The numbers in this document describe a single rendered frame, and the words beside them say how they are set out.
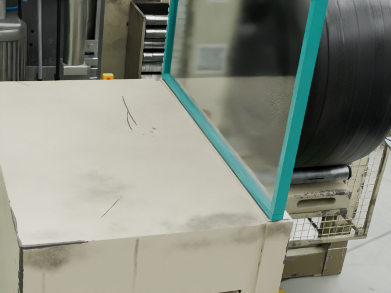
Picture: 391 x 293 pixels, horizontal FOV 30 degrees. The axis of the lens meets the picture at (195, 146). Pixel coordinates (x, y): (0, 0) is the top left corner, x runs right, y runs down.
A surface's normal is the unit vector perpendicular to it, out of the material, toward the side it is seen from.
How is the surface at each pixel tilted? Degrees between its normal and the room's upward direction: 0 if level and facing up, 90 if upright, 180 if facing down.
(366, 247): 0
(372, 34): 58
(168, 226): 0
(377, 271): 0
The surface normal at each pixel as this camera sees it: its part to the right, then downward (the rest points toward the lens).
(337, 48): 0.09, 0.07
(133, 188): 0.12, -0.88
